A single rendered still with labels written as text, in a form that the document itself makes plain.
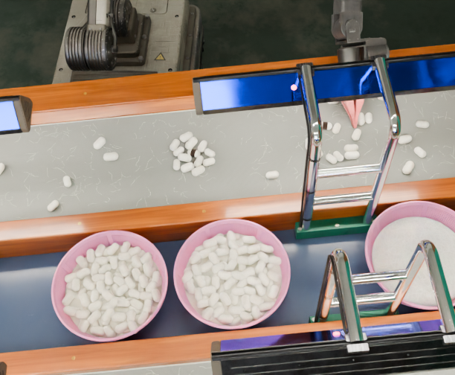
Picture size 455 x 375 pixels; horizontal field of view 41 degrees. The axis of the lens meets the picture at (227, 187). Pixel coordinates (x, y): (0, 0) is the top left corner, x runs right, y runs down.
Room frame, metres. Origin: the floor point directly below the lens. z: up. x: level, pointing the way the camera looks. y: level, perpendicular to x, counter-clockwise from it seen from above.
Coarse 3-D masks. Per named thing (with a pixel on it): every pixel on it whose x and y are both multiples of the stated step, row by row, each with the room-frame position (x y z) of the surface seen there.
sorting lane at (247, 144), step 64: (64, 128) 1.01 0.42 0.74; (128, 128) 0.99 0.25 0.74; (192, 128) 0.97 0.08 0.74; (256, 128) 0.94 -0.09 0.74; (384, 128) 0.90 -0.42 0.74; (448, 128) 0.88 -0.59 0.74; (0, 192) 0.83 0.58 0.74; (64, 192) 0.81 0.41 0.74; (128, 192) 0.79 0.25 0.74; (192, 192) 0.77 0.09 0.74; (256, 192) 0.75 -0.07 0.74
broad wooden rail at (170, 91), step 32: (256, 64) 1.14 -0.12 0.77; (288, 64) 1.13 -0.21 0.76; (320, 64) 1.11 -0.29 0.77; (0, 96) 1.13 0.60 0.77; (32, 96) 1.12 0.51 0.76; (64, 96) 1.10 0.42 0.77; (96, 96) 1.09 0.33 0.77; (128, 96) 1.08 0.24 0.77; (160, 96) 1.07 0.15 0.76; (192, 96) 1.06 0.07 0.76
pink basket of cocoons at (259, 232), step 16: (208, 224) 0.66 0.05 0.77; (224, 224) 0.66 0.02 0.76; (240, 224) 0.66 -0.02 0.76; (256, 224) 0.65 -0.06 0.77; (192, 240) 0.63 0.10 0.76; (272, 240) 0.61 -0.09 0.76; (176, 272) 0.55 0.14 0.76; (288, 272) 0.52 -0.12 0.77; (176, 288) 0.51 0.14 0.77; (256, 320) 0.42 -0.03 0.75
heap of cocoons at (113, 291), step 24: (96, 264) 0.60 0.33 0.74; (120, 264) 0.60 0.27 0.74; (144, 264) 0.59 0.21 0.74; (72, 288) 0.55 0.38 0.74; (96, 288) 0.55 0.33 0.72; (120, 288) 0.54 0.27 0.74; (144, 288) 0.53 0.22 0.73; (72, 312) 0.49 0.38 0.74; (96, 312) 0.48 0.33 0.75; (120, 312) 0.48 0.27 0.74; (144, 312) 0.47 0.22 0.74
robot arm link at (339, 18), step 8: (336, 0) 1.15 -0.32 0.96; (344, 0) 1.13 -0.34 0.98; (352, 0) 1.13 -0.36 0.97; (360, 0) 1.13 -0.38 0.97; (336, 8) 1.14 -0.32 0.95; (344, 8) 1.11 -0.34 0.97; (352, 8) 1.11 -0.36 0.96; (360, 8) 1.11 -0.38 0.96; (336, 16) 1.13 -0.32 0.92; (344, 16) 1.10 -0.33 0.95; (352, 16) 1.10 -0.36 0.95; (360, 16) 1.10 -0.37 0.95; (336, 24) 1.11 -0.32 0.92; (344, 24) 1.08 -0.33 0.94; (360, 24) 1.08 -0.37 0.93; (336, 32) 1.09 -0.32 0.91; (344, 32) 1.07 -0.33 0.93; (360, 32) 1.07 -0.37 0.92
